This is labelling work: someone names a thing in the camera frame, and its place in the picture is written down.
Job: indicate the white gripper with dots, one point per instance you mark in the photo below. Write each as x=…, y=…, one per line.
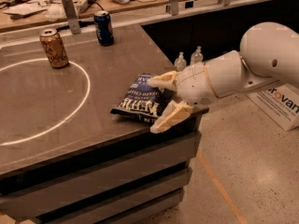
x=193, y=82

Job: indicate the blue chip bag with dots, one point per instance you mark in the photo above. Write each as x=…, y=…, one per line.
x=142, y=101

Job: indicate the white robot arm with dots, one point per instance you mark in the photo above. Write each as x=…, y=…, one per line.
x=268, y=57

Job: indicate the blue soda can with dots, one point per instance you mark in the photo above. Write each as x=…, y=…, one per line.
x=103, y=27

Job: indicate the orange soda can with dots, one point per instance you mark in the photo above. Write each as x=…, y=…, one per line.
x=54, y=48

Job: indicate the clear sanitizer bottle left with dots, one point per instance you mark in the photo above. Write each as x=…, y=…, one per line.
x=180, y=62

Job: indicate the clear sanitizer bottle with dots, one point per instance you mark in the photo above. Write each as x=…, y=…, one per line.
x=197, y=56
x=180, y=62

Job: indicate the clear sanitizer bottle right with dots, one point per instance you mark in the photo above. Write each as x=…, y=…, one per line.
x=197, y=56

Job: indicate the white printed cardboard box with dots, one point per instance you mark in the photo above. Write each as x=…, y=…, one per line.
x=281, y=104

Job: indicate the grey power strip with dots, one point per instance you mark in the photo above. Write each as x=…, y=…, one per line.
x=83, y=5

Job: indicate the white paper sheets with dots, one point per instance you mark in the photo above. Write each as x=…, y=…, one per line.
x=24, y=9

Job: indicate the metal bracket post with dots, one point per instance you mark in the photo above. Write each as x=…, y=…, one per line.
x=71, y=16

